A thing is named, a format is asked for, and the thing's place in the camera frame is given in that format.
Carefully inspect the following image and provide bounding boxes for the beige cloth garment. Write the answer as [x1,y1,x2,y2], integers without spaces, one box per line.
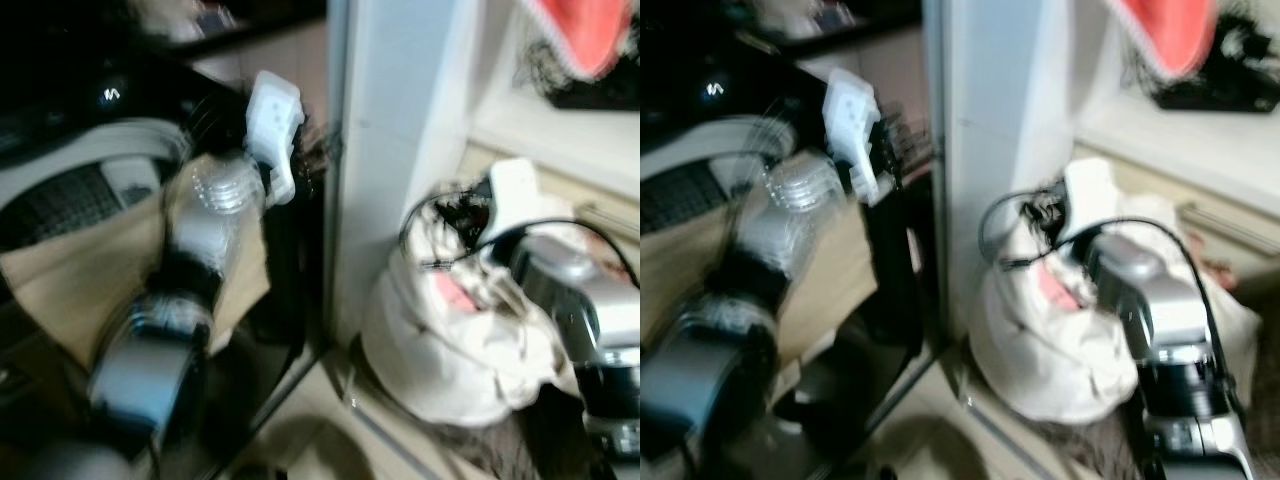
[0,190,271,371]
[640,195,881,371]

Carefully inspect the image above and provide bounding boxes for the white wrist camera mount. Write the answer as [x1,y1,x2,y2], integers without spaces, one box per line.
[245,70,306,206]
[822,68,886,206]
[485,158,546,246]
[1062,158,1121,241]

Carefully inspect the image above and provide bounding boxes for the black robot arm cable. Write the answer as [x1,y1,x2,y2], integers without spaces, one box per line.
[978,190,1226,401]
[398,190,641,291]

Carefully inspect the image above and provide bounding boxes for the red cloth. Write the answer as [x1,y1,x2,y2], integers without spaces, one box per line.
[1115,0,1221,81]
[525,0,636,81]

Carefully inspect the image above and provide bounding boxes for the white fabric laundry bag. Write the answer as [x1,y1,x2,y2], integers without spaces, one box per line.
[968,185,1261,426]
[360,180,591,431]

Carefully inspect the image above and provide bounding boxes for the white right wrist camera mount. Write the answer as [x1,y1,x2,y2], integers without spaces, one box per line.
[1062,158,1121,241]
[485,158,546,246]

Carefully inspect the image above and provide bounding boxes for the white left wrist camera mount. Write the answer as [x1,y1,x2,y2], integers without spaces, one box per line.
[245,70,306,206]
[822,68,886,206]

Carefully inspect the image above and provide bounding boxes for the pink cloth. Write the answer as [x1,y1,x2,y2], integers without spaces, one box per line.
[432,272,481,316]
[1035,265,1076,313]

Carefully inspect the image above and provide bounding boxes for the black object on shelf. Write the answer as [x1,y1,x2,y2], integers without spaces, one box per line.
[515,20,641,111]
[1125,10,1280,113]

